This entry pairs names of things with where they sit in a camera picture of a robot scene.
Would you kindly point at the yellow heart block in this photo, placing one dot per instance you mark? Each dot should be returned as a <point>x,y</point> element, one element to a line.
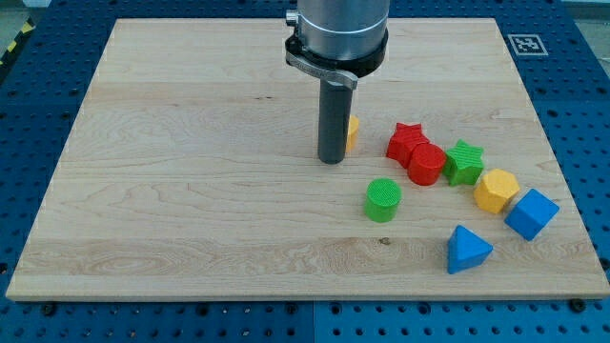
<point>353,127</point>

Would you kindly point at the wooden board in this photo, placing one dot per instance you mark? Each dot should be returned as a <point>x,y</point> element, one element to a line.
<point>190,174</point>

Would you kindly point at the green cylinder block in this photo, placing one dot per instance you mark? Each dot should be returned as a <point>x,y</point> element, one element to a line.
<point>383,196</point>

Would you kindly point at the green star block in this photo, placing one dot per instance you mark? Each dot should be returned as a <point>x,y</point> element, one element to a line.
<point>463,165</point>

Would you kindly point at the red star block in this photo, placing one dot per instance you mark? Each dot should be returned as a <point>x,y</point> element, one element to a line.
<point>404,141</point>

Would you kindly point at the blue cube block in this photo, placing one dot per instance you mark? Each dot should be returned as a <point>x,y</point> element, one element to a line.
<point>531,214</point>

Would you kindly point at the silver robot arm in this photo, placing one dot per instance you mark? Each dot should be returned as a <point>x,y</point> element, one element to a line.
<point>337,42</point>

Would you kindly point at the red cylinder block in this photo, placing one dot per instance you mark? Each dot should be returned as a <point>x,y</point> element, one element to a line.
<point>426,165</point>

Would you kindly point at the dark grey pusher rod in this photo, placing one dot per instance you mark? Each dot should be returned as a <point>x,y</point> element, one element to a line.
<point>335,102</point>

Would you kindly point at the white fiducial marker tag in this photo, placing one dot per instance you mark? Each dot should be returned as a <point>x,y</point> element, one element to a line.
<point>527,44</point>

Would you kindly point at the yellow hexagon block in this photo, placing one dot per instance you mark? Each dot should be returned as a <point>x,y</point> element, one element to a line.
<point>496,190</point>

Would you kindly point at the blue triangle block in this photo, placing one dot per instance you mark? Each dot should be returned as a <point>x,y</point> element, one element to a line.
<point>466,250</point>

